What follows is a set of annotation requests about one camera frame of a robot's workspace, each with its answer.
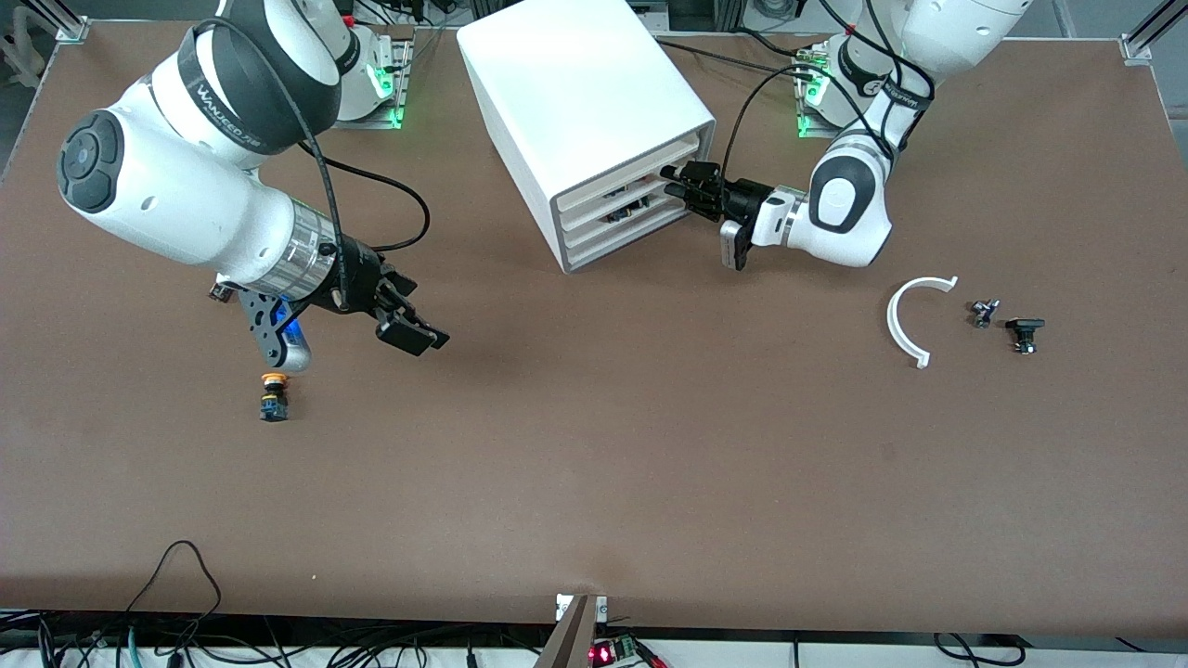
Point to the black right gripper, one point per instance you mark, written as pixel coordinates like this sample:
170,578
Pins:
361,276

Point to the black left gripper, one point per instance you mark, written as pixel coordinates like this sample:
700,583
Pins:
745,199

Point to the blue electronic component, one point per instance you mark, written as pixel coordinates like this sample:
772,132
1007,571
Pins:
626,192

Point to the small dark electronic component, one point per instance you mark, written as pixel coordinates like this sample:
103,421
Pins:
219,292

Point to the aluminium frame corner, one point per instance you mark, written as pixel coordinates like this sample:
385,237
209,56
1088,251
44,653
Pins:
65,23
1143,35

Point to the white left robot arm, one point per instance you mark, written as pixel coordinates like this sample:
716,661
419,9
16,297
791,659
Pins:
849,199

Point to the red display circuit board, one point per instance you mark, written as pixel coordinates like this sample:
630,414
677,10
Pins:
603,654

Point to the chrome metal fitting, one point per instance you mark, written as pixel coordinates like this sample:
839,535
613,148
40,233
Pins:
982,314

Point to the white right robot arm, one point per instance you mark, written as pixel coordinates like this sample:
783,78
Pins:
186,204

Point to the black switch component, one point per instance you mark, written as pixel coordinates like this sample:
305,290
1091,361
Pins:
1024,326

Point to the large white cabinet drawer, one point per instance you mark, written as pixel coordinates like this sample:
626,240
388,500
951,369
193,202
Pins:
594,193

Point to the yellow capped push button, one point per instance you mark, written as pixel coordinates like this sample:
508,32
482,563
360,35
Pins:
275,399

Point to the camera stand post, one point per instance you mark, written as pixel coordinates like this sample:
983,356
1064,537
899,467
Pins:
575,640

